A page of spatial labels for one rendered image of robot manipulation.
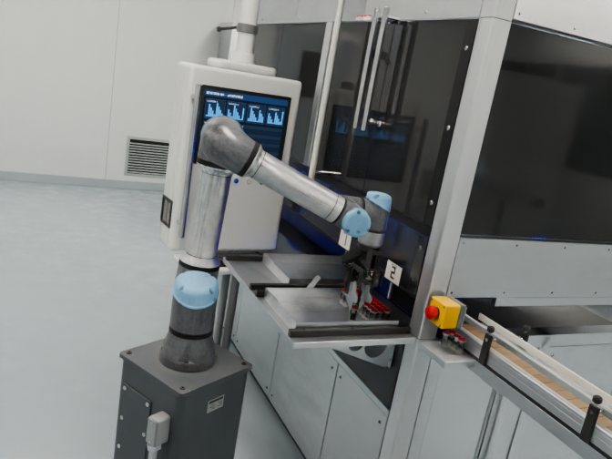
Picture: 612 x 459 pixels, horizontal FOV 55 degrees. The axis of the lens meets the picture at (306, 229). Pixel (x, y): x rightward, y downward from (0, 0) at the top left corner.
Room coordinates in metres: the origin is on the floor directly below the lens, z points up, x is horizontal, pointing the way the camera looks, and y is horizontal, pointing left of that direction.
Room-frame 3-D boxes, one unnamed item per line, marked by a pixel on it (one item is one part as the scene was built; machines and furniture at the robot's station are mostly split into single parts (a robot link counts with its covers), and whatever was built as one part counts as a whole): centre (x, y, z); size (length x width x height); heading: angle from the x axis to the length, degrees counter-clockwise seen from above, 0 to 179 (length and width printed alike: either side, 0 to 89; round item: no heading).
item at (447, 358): (1.60, -0.48, 0.87); 0.14 x 0.13 x 0.02; 116
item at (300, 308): (1.71, -0.11, 0.90); 0.34 x 0.26 x 0.04; 116
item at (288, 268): (2.07, -0.07, 0.90); 0.34 x 0.26 x 0.04; 116
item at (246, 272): (1.89, -0.08, 0.87); 0.70 x 0.48 x 0.02; 26
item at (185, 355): (1.45, 0.26, 0.84); 0.15 x 0.15 x 0.10
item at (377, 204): (1.68, -0.19, 1.23); 0.09 x 0.08 x 0.11; 101
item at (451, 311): (1.59, -0.43, 1.00); 0.08 x 0.07 x 0.07; 116
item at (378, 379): (2.58, 0.08, 0.73); 1.98 x 0.01 x 0.25; 26
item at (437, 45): (1.89, -0.27, 1.51); 0.43 x 0.01 x 0.59; 26
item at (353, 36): (2.29, -0.08, 1.51); 0.47 x 0.01 x 0.59; 26
